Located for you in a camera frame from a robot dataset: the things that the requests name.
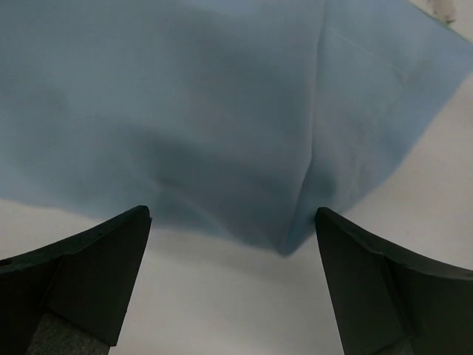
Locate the light blue pillowcase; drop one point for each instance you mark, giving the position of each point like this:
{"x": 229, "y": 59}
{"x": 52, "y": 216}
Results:
{"x": 237, "y": 119}

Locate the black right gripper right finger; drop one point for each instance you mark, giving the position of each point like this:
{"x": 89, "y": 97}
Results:
{"x": 388, "y": 299}

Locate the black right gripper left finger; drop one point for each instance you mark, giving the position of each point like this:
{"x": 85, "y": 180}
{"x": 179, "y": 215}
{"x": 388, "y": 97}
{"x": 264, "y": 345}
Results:
{"x": 71, "y": 297}

